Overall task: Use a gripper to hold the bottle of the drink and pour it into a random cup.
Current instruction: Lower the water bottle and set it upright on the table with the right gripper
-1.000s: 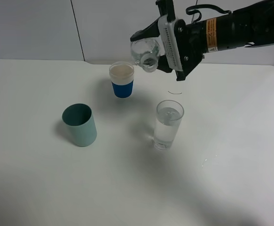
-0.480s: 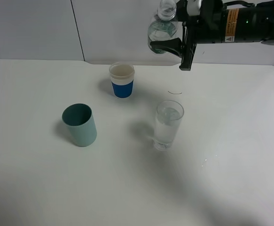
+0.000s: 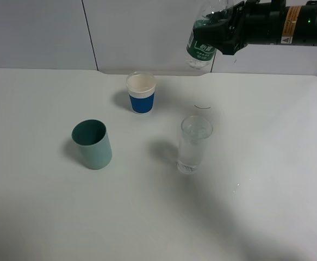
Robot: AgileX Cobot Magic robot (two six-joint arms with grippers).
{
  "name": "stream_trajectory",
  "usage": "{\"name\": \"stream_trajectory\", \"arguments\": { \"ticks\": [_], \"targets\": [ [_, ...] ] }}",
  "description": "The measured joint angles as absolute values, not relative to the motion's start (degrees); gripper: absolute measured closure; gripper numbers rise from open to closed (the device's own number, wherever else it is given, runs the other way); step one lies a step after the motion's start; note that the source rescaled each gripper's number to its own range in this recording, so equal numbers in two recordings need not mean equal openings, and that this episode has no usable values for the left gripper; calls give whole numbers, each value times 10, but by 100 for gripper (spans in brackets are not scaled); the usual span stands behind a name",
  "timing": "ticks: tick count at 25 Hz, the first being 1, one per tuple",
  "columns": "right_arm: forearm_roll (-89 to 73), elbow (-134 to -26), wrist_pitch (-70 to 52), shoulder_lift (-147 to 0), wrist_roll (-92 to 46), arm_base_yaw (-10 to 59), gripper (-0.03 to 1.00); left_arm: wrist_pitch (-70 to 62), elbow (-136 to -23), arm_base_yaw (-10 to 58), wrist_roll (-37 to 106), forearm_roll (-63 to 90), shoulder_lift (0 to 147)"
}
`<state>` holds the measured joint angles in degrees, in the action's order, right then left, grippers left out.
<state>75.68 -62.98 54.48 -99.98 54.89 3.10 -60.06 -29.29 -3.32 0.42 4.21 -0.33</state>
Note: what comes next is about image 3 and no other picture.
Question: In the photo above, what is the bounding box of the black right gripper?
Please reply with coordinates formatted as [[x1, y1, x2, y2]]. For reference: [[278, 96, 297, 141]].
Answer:
[[192, 1, 256, 55]]

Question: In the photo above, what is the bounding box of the clear bottle green label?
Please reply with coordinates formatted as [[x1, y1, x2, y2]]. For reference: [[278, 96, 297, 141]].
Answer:
[[186, 0, 234, 70]]

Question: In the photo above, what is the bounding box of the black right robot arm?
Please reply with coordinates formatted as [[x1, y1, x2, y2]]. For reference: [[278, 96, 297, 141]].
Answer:
[[193, 1, 317, 55]]

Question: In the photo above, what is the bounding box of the blue white paper cup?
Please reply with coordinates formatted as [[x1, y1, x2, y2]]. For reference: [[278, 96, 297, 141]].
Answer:
[[126, 71, 157, 114]]

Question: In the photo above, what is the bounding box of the green plastic cup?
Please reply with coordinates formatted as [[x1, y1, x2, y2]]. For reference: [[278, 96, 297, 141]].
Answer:
[[71, 119, 112, 170]]

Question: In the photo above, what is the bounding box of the clear tall glass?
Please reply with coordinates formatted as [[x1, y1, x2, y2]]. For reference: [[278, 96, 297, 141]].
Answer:
[[177, 116, 213, 175]]

